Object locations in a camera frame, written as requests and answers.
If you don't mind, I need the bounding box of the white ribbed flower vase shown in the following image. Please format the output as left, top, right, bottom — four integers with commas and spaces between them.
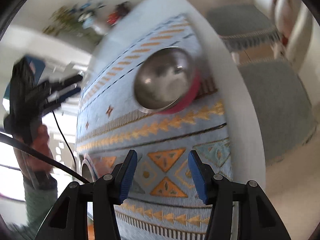
86, 17, 110, 36

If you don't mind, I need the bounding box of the person's left hand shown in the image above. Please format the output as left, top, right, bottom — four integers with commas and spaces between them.
14, 125, 53, 179

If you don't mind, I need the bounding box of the dark mug with lid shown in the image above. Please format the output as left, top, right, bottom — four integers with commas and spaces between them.
116, 1, 131, 18

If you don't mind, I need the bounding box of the pink steel bowl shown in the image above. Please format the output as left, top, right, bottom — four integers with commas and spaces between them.
133, 47, 200, 114

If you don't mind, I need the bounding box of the green sleeve forearm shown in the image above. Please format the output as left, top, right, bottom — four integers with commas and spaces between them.
8, 174, 57, 239

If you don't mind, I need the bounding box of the light blue patterned mat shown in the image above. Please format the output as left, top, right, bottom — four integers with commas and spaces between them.
76, 14, 233, 239

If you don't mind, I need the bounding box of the blue steel bowl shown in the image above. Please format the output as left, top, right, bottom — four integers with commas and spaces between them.
80, 154, 98, 183

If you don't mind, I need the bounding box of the grey seat cushion far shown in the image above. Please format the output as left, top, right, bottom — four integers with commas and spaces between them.
206, 4, 280, 53

